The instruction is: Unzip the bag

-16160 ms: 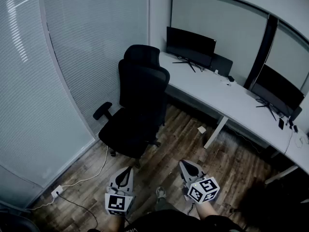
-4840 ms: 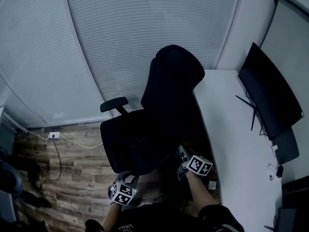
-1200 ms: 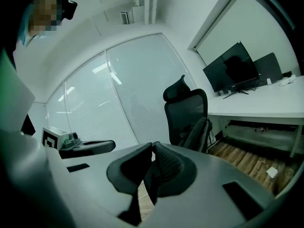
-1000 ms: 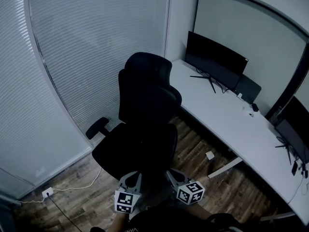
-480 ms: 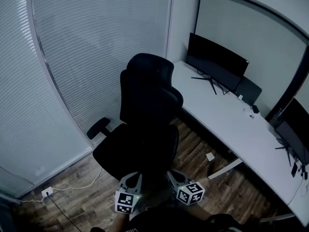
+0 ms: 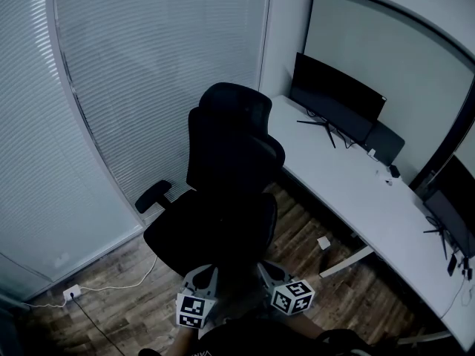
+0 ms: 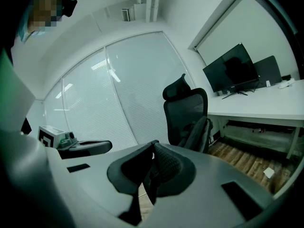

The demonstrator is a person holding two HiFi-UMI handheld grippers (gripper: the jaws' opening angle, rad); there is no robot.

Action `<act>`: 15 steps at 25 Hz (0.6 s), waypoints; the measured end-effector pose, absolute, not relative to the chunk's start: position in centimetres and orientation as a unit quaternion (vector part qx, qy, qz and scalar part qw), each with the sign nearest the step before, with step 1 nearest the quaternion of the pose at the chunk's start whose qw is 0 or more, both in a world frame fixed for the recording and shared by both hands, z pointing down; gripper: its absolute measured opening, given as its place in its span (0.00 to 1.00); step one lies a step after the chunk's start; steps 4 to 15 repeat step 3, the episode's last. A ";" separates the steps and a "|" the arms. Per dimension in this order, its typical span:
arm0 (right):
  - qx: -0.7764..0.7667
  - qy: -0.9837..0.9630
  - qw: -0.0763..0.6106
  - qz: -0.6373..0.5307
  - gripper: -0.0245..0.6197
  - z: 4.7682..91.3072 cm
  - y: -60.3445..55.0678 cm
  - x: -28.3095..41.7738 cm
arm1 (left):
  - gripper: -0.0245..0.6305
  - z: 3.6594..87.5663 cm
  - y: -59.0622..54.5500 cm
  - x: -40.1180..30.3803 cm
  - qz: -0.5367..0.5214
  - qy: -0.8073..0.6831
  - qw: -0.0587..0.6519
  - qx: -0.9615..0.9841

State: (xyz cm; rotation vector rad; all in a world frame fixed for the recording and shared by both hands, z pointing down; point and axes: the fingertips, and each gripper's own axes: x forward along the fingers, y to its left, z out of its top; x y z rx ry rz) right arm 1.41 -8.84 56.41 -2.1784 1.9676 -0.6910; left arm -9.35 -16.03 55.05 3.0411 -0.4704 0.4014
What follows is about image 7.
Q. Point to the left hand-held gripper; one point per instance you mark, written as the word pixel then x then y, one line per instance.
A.
pixel 51 135

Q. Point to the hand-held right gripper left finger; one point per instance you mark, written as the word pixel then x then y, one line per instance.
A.
pixel 83 186

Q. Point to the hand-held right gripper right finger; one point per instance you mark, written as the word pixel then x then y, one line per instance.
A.
pixel 213 172

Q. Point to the white paper scrap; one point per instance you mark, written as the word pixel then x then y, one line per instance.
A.
pixel 268 173

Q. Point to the person's black shirt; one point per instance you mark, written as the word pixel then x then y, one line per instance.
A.
pixel 26 127

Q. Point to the black mesh office chair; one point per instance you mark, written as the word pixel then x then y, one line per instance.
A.
pixel 183 108

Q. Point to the white office desk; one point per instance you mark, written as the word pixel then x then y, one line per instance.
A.
pixel 256 103

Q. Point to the black curved monitor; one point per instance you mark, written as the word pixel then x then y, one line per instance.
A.
pixel 230 70

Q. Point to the small white adapter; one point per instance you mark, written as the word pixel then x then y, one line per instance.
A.
pixel 268 83

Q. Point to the small black box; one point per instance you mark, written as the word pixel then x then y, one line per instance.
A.
pixel 286 77

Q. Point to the white ceiling vent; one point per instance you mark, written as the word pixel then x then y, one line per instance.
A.
pixel 126 14

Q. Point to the person's head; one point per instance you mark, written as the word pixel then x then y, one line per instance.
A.
pixel 45 11

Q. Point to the white roller blind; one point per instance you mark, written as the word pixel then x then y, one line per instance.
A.
pixel 249 27

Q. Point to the white ceiling pipes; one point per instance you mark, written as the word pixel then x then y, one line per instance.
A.
pixel 148 1

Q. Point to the black head-worn camera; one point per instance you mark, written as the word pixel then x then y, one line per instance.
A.
pixel 69 3

